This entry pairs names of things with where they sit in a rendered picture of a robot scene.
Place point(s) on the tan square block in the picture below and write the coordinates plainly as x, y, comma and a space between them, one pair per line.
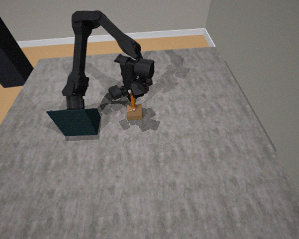
134, 115

